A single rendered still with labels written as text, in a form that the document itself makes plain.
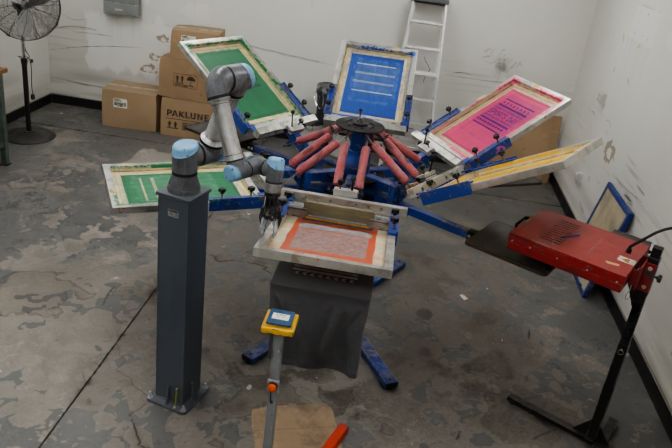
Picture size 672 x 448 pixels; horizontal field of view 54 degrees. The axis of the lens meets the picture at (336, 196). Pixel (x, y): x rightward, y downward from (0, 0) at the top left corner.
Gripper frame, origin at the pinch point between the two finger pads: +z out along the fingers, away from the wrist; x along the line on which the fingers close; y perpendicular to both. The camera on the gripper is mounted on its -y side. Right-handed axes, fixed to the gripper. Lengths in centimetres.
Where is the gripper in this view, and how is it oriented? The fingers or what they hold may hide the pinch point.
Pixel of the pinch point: (268, 234)
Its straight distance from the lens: 297.5
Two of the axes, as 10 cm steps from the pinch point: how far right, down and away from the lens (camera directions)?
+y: -1.1, 2.3, -9.7
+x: 9.8, 1.6, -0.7
